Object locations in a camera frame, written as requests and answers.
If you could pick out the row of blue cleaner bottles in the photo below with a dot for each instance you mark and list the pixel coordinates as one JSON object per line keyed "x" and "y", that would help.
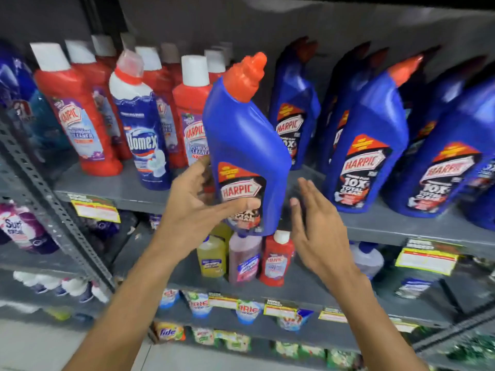
{"x": 371, "y": 142}

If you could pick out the dark refill packet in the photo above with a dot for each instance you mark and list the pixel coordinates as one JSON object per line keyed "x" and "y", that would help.
{"x": 415, "y": 286}

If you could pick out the perforated grey metal upright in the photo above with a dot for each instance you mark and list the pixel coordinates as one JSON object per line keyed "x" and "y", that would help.
{"x": 456, "y": 330}
{"x": 50, "y": 204}

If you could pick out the small red cleaner bottle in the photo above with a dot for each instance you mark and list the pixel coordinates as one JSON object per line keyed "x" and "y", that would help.
{"x": 276, "y": 260}

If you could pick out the person's left thumb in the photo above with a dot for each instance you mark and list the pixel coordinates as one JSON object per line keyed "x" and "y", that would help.
{"x": 236, "y": 209}

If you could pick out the orange detergent packet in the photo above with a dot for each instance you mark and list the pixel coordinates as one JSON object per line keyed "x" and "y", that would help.
{"x": 169, "y": 332}

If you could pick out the row of red cleaner bottles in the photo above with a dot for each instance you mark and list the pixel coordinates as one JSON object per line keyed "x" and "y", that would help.
{"x": 77, "y": 108}

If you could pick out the white and blue detergent pouch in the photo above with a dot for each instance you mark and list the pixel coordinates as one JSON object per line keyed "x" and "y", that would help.
{"x": 169, "y": 298}
{"x": 248, "y": 311}
{"x": 199, "y": 304}
{"x": 294, "y": 321}

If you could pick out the purple softener pouch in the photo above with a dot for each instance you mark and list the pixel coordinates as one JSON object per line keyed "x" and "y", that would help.
{"x": 25, "y": 229}

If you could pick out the blue orange-capped cleaner bottle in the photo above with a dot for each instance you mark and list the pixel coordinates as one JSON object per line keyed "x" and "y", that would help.
{"x": 247, "y": 142}

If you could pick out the yellow liquid bottle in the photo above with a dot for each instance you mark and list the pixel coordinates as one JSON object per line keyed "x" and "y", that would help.
{"x": 211, "y": 256}

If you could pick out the row of green detergent packets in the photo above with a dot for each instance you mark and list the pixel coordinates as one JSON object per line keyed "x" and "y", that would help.
{"x": 270, "y": 345}

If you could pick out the white bottle with blue cap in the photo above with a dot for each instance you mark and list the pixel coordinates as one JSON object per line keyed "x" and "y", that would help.
{"x": 367, "y": 258}

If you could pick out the yellow shelf price label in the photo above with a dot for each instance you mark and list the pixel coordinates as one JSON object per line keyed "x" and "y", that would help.
{"x": 95, "y": 209}
{"x": 403, "y": 326}
{"x": 332, "y": 315}
{"x": 427, "y": 258}
{"x": 280, "y": 309}
{"x": 222, "y": 301}

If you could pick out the person's left forearm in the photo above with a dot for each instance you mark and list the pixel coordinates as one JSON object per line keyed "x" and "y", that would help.
{"x": 131, "y": 305}

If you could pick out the person's right thumb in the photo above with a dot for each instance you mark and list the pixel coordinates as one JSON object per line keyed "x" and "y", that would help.
{"x": 297, "y": 220}

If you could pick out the person's right forearm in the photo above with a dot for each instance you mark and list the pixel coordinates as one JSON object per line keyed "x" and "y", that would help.
{"x": 371, "y": 328}

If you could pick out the pink liquid bottle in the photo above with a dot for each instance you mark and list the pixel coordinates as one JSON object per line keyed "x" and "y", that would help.
{"x": 244, "y": 260}

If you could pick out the person's left hand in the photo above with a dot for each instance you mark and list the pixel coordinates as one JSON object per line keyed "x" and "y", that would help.
{"x": 185, "y": 216}

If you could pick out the person's right hand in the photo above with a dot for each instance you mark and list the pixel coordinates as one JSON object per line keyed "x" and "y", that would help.
{"x": 325, "y": 243}

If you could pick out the grey metal shelf rack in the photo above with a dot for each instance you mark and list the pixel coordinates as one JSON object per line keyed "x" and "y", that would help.
{"x": 116, "y": 187}

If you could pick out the row of white spray bottles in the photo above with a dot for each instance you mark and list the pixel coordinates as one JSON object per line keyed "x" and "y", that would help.
{"x": 62, "y": 285}

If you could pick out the white and blue cleaner bottle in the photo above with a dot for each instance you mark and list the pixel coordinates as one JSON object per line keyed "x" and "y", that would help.
{"x": 143, "y": 127}

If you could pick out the dark blue liquid bottle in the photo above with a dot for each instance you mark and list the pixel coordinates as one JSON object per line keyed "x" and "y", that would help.
{"x": 23, "y": 100}

